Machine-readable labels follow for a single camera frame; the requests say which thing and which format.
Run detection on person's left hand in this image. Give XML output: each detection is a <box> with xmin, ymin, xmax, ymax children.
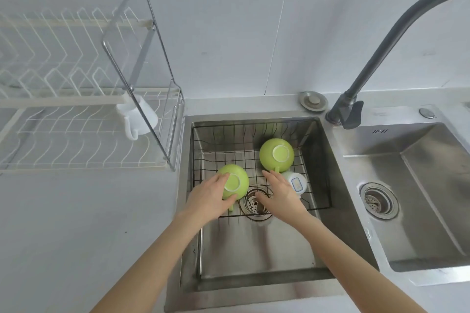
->
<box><xmin>184</xmin><ymin>173</ymin><xmax>239</xmax><ymax>220</ymax></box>

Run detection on person's right hand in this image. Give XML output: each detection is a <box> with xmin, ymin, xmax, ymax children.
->
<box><xmin>255</xmin><ymin>170</ymin><xmax>309</xmax><ymax>224</ymax></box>

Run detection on green ceramic cup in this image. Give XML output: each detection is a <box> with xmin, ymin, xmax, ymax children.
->
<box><xmin>259</xmin><ymin>138</ymin><xmax>295</xmax><ymax>174</ymax></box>
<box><xmin>220</xmin><ymin>164</ymin><xmax>250</xmax><ymax>213</ymax></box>

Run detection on person's left forearm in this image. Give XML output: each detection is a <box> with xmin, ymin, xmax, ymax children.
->
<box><xmin>90</xmin><ymin>210</ymin><xmax>217</xmax><ymax>313</ymax></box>

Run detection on person's right forearm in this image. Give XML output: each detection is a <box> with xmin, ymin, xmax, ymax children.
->
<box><xmin>279</xmin><ymin>212</ymin><xmax>429</xmax><ymax>313</ymax></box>

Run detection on metal sink drain strainer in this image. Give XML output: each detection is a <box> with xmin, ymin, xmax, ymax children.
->
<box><xmin>239</xmin><ymin>187</ymin><xmax>274</xmax><ymax>221</ymax></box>
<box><xmin>359</xmin><ymin>182</ymin><xmax>400</xmax><ymax>220</ymax></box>

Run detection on white cup with blue label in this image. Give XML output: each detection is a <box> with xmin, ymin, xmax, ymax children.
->
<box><xmin>281</xmin><ymin>171</ymin><xmax>308</xmax><ymax>197</ymax></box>

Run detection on round metal hole cover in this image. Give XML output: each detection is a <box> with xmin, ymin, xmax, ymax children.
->
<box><xmin>299</xmin><ymin>91</ymin><xmax>329</xmax><ymax>111</ymax></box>

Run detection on white plastic drain spout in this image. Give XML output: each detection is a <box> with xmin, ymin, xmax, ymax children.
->
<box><xmin>117</xmin><ymin>96</ymin><xmax>159</xmax><ymax>140</ymax></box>

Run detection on stainless steel double sink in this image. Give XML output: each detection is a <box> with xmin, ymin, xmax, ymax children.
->
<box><xmin>163</xmin><ymin>104</ymin><xmax>470</xmax><ymax>305</ymax></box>

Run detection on grey gooseneck faucet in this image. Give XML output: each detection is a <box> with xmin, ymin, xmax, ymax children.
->
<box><xmin>325</xmin><ymin>0</ymin><xmax>470</xmax><ymax>130</ymax></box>

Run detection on black wire sink basket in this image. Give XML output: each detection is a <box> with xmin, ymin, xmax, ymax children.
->
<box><xmin>190</xmin><ymin>118</ymin><xmax>333</xmax><ymax>218</ymax></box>

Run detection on chrome wire rack frame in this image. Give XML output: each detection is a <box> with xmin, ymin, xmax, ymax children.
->
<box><xmin>102</xmin><ymin>0</ymin><xmax>185</xmax><ymax>172</ymax></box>

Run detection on white wire dish rack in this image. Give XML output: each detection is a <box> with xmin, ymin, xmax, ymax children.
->
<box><xmin>0</xmin><ymin>6</ymin><xmax>185</xmax><ymax>175</ymax></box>

